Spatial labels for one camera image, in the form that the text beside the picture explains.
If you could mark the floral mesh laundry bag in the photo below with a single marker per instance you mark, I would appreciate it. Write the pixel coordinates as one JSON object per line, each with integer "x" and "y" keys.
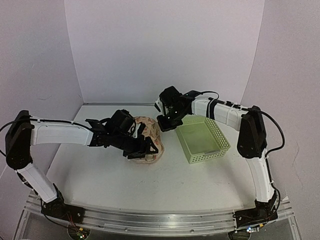
{"x": 153, "y": 131}

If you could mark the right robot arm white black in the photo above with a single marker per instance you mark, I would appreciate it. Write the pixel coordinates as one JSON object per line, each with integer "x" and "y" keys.
{"x": 251, "y": 145}

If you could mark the aluminium front rail frame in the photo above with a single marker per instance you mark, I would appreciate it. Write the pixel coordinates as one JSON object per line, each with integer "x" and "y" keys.
{"x": 179, "y": 224}

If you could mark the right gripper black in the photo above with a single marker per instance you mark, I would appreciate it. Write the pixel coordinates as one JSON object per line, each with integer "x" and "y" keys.
{"x": 164, "y": 127}

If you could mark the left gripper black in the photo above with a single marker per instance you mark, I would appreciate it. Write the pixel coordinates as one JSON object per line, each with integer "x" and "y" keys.
{"x": 140, "y": 151}

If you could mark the light green plastic basket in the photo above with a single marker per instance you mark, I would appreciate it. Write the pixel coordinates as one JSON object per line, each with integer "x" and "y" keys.
{"x": 201, "y": 139}

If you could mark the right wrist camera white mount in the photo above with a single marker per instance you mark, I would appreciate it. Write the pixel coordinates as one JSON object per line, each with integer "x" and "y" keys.
{"x": 159, "y": 106}

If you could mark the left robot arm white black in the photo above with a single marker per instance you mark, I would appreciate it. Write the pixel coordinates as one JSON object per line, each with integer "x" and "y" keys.
{"x": 26, "y": 131}

